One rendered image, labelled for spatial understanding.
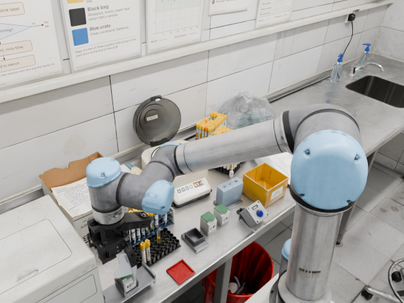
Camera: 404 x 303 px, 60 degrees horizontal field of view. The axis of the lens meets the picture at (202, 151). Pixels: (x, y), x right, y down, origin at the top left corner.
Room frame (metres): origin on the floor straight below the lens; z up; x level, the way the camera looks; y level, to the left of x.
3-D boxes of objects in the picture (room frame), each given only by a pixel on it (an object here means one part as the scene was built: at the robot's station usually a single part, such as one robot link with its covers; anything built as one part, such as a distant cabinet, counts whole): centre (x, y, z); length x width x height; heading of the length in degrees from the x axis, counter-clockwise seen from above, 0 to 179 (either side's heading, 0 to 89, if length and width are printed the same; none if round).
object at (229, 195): (1.04, -0.12, 0.92); 0.10 x 0.07 x 0.10; 128
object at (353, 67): (2.46, -1.18, 0.94); 0.24 x 0.17 x 0.14; 43
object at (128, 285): (0.62, 0.20, 0.95); 0.05 x 0.04 x 0.06; 43
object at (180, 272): (0.71, 0.05, 0.88); 0.07 x 0.07 x 0.01; 43
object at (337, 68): (2.35, -0.91, 0.97); 0.08 x 0.07 x 0.20; 136
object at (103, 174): (0.60, 0.21, 1.32); 0.09 x 0.08 x 0.11; 76
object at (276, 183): (1.11, -0.26, 0.93); 0.13 x 0.13 x 0.10; 42
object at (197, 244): (0.84, 0.01, 0.89); 0.09 x 0.05 x 0.04; 41
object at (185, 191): (1.16, 0.10, 0.94); 0.30 x 0.24 x 0.12; 34
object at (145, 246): (0.79, 0.15, 0.93); 0.17 x 0.09 x 0.11; 133
